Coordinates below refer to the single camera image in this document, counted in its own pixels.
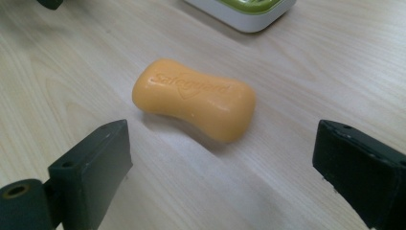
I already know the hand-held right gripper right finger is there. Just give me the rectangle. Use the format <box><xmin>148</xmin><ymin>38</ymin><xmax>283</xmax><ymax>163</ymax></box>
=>
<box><xmin>312</xmin><ymin>119</ymin><xmax>406</xmax><ymax>230</ymax></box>

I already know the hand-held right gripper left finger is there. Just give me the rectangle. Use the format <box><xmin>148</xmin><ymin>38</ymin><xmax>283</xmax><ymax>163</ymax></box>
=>
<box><xmin>47</xmin><ymin>119</ymin><xmax>134</xmax><ymax>230</ymax></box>

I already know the orange soap bar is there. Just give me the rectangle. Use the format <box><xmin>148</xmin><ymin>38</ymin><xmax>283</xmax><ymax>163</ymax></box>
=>
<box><xmin>131</xmin><ymin>57</ymin><xmax>258</xmax><ymax>144</ymax></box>

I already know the white and green soap dish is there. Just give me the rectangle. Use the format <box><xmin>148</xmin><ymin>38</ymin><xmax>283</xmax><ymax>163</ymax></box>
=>
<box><xmin>184</xmin><ymin>0</ymin><xmax>297</xmax><ymax>34</ymax></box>

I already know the dark object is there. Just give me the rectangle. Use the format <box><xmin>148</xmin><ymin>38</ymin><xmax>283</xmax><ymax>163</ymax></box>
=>
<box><xmin>36</xmin><ymin>0</ymin><xmax>65</xmax><ymax>11</ymax></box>

